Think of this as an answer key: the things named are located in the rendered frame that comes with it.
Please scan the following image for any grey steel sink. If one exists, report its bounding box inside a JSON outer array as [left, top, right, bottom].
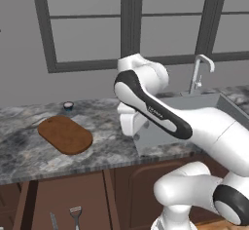
[[133, 90, 249, 158]]

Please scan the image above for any brown wooden cutting board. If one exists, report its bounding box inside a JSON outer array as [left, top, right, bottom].
[[37, 115, 94, 156]]

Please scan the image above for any small dark blue cup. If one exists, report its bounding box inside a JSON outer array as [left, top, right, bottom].
[[62, 100, 75, 112]]

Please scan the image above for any silver tap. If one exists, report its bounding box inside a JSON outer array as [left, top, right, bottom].
[[188, 54, 216, 96]]

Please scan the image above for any brown wooden drawer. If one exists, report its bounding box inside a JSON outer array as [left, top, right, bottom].
[[13, 169, 122, 230]]

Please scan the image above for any dark grey window frame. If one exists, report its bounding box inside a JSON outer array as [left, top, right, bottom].
[[30, 0, 249, 74]]

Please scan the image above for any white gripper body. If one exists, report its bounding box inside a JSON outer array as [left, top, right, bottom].
[[118, 110, 148, 137]]

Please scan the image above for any silver knife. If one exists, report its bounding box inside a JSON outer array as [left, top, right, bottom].
[[49, 211, 60, 230]]

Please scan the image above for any brown cupboard front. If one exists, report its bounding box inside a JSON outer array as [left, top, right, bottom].
[[0, 181, 23, 230]]

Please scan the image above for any brown cupboard door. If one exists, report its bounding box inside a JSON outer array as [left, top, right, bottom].
[[127, 159, 215, 230]]

